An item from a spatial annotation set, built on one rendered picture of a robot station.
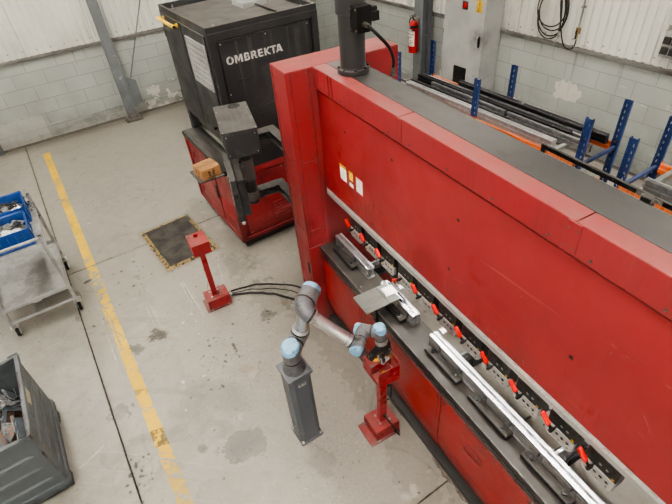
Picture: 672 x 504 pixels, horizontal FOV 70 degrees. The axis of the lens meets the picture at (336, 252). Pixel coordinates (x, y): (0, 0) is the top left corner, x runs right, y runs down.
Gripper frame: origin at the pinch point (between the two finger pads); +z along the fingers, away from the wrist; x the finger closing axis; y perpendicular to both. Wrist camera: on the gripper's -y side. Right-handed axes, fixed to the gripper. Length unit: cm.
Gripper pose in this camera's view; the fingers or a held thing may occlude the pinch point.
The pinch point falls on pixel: (381, 363)
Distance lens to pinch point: 311.5
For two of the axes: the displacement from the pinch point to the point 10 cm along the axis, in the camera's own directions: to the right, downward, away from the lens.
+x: -4.8, -5.3, 7.0
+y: 8.6, -4.2, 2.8
